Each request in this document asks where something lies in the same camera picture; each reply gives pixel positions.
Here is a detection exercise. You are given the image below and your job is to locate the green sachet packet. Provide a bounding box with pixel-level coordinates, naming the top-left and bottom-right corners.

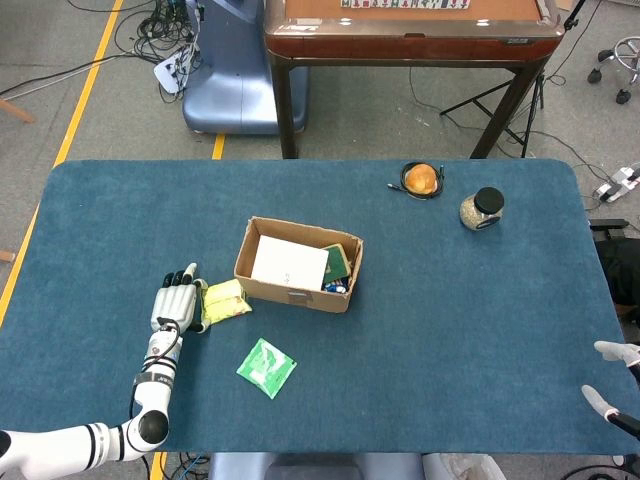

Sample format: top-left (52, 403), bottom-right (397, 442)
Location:
top-left (236, 337), bottom-right (298, 400)

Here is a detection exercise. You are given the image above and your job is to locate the row of face-up mahjong tiles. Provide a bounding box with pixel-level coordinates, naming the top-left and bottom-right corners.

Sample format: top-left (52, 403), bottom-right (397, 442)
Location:
top-left (341, 0), bottom-right (471, 10)

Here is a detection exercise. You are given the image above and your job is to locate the white power strip with plugs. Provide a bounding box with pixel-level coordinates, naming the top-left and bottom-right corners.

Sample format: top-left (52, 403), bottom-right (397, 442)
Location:
top-left (153, 47), bottom-right (199, 95)

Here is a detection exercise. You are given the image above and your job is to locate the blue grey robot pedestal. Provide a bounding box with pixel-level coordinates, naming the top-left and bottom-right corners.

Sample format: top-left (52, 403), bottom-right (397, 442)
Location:
top-left (182, 0), bottom-right (310, 135)

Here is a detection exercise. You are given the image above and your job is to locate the blue felt table mat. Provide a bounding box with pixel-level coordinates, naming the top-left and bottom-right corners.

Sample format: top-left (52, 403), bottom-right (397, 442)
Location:
top-left (0, 158), bottom-right (629, 456)

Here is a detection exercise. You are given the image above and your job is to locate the glass jar black lid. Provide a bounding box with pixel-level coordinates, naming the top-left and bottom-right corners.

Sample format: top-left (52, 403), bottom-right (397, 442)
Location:
top-left (459, 186), bottom-right (505, 232)

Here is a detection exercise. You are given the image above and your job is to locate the white red power strip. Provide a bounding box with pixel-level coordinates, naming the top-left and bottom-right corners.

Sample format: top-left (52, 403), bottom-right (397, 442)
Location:
top-left (593, 166), bottom-right (640, 204)

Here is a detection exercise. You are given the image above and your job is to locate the black tripod stand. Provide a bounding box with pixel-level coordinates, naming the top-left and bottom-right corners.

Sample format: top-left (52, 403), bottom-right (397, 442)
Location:
top-left (439, 0), bottom-right (589, 159)

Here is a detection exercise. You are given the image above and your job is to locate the yellow snack packet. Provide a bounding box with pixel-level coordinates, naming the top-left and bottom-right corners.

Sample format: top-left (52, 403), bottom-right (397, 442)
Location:
top-left (200, 278), bottom-right (254, 326)

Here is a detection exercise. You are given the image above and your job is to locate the brown mahjong table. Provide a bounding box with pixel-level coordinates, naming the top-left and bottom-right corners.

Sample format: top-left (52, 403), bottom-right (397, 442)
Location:
top-left (263, 0), bottom-right (564, 160)

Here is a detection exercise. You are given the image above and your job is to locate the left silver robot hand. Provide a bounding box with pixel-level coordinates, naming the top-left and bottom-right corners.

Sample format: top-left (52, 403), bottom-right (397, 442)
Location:
top-left (150, 262), bottom-right (209, 335)

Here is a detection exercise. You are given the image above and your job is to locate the open cardboard box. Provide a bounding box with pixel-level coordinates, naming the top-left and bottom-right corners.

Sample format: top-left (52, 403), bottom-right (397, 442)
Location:
top-left (233, 215), bottom-right (365, 315)

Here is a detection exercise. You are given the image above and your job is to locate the chrome wheeled stool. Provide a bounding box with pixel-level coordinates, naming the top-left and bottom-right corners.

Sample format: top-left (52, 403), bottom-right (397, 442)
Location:
top-left (587, 35), bottom-right (640, 105)

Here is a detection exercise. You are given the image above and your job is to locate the long black floor cable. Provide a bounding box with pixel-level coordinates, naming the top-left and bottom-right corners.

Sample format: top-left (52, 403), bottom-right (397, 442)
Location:
top-left (408, 67), bottom-right (619, 184)

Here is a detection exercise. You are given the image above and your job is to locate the tangle of black cables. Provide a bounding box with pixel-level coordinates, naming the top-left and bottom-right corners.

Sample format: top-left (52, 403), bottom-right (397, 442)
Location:
top-left (67, 0), bottom-right (201, 104)

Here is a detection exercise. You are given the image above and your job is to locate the white picture card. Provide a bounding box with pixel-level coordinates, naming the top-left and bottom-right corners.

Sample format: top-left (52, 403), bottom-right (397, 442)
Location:
top-left (250, 235), bottom-right (330, 292)

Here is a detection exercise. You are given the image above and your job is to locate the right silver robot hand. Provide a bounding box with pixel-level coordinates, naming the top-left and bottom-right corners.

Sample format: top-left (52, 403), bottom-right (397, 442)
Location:
top-left (580, 340), bottom-right (640, 441)

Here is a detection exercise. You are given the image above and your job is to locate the grey blue robot torso base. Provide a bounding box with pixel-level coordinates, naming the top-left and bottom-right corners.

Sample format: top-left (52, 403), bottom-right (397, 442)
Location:
top-left (207, 452), bottom-right (426, 480)

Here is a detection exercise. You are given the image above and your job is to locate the dark green box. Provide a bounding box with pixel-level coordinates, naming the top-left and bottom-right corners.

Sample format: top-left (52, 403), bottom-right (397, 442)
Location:
top-left (321, 243), bottom-right (351, 286)

